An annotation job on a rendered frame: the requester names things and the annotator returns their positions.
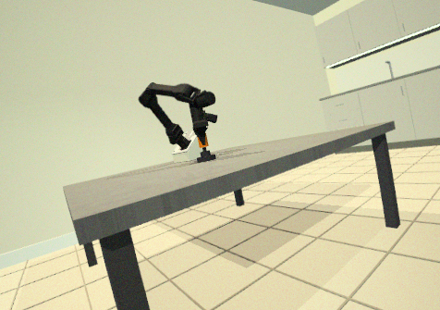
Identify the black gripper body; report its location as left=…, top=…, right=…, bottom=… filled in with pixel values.
left=190, top=109, right=209, bottom=131

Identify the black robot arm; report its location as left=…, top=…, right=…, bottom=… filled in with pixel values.
left=138, top=82, right=217, bottom=151

